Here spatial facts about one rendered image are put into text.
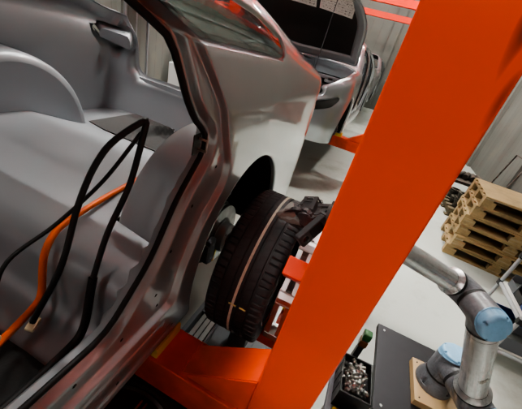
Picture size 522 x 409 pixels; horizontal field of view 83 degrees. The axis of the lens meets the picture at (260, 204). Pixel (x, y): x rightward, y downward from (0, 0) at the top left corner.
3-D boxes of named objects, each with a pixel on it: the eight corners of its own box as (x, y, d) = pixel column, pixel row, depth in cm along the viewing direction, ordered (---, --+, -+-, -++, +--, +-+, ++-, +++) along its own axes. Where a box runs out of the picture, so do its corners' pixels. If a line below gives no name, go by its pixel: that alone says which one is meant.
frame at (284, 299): (291, 281, 172) (322, 203, 145) (301, 286, 170) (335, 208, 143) (252, 359, 126) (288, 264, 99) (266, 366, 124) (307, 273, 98)
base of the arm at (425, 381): (450, 377, 169) (459, 368, 164) (451, 408, 153) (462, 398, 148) (416, 359, 175) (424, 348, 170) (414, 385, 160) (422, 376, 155)
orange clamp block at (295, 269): (290, 258, 111) (290, 254, 103) (309, 267, 109) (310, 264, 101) (282, 275, 109) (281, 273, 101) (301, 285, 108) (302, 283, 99)
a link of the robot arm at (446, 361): (446, 359, 167) (463, 340, 158) (465, 391, 152) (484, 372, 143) (421, 356, 165) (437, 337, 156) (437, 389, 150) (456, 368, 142)
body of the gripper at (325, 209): (308, 210, 106) (341, 213, 99) (299, 228, 102) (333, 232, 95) (302, 195, 102) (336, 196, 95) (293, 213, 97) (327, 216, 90)
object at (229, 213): (226, 239, 171) (235, 193, 154) (237, 245, 169) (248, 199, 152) (193, 273, 145) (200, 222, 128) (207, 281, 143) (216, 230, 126)
